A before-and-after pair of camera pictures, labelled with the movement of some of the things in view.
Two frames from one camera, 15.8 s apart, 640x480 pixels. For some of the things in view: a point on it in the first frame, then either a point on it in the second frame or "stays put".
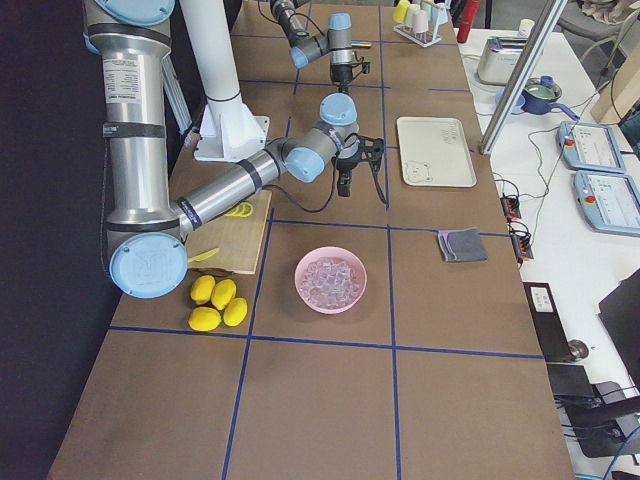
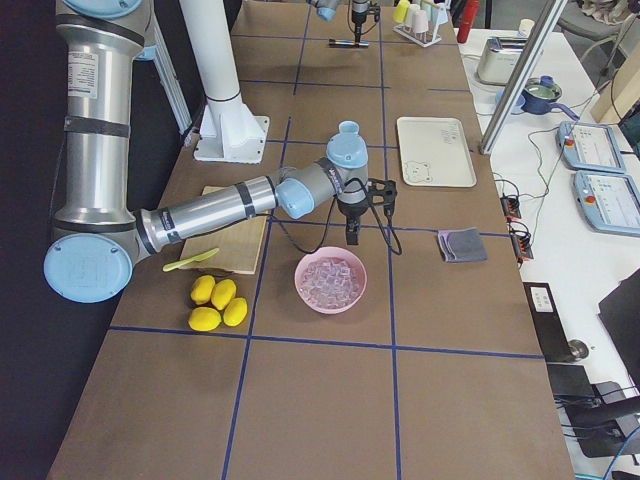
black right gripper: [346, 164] -> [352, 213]
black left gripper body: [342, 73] -> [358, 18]
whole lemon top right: [223, 293] stays put
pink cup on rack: [420, 21] stays put
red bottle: [469, 15] stays put
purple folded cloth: [443, 239] stays put
